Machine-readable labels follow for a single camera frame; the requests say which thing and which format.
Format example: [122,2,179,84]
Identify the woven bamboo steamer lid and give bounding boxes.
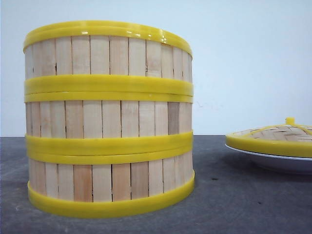
[226,117,312,158]

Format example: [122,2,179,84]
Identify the white plate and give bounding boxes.
[225,144,312,175]

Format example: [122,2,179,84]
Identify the bamboo steamer basket three buns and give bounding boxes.
[26,100,193,164]

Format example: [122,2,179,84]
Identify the bamboo steamer basket bun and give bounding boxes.
[23,20,192,82]
[27,152,195,218]

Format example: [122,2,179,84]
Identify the bamboo steamer basket near bun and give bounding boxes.
[27,152,195,218]

